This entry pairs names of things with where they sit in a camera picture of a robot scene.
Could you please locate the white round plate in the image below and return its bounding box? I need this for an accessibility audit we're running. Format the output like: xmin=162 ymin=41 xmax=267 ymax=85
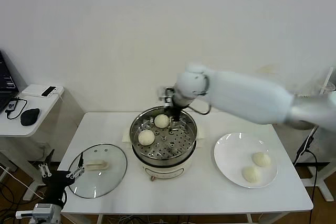
xmin=213 ymin=132 xmax=278 ymax=189

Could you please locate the glass lid with cream handle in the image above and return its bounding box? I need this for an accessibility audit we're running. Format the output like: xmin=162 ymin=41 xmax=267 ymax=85
xmin=67 ymin=144 xmax=128 ymax=199

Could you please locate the flat white box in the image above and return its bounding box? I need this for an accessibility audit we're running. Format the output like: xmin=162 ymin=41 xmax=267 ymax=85
xmin=20 ymin=84 xmax=50 ymax=99

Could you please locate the black laptop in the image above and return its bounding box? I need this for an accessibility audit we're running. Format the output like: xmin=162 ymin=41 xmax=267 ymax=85
xmin=0 ymin=50 xmax=19 ymax=114

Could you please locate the perforated steel steamer basket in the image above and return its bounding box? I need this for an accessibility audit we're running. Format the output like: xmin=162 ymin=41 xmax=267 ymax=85
xmin=130 ymin=105 xmax=197 ymax=162

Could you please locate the black adapter with cable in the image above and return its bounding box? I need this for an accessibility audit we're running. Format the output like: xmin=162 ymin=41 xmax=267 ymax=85
xmin=4 ymin=97 xmax=28 ymax=120

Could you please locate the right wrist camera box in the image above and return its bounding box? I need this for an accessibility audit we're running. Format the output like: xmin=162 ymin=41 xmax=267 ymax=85
xmin=157 ymin=86 xmax=174 ymax=109

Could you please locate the black and white hanging cable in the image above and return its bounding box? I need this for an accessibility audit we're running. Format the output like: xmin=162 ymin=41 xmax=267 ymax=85
xmin=292 ymin=125 xmax=320 ymax=224

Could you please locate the white electric cooker pot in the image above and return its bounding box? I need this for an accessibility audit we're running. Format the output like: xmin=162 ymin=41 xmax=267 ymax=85
xmin=121 ymin=123 xmax=206 ymax=183

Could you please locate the black computer mouse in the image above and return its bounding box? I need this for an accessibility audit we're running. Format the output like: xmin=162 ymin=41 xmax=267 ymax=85
xmin=20 ymin=108 xmax=41 ymax=127

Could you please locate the white side table with laptop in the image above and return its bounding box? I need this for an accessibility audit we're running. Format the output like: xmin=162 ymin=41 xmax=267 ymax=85
xmin=0 ymin=84 xmax=85 ymax=202

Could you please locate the white floor cable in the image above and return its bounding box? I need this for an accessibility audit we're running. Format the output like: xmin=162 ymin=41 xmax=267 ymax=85
xmin=0 ymin=166 xmax=45 ymax=200

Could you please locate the black floor cable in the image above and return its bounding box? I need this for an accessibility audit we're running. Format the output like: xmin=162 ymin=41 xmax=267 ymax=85
xmin=0 ymin=182 xmax=29 ymax=224

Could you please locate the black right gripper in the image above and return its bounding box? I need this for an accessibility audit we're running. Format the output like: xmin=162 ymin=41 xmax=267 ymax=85
xmin=167 ymin=104 xmax=185 ymax=132

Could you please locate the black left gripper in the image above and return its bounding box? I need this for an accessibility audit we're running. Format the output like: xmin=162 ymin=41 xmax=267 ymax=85
xmin=38 ymin=150 xmax=85 ymax=206

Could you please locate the white steamed baozi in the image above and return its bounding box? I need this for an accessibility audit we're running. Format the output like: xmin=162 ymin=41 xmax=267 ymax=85
xmin=251 ymin=152 xmax=271 ymax=168
xmin=138 ymin=130 xmax=155 ymax=146
xmin=154 ymin=114 xmax=170 ymax=129
xmin=241 ymin=166 xmax=261 ymax=184

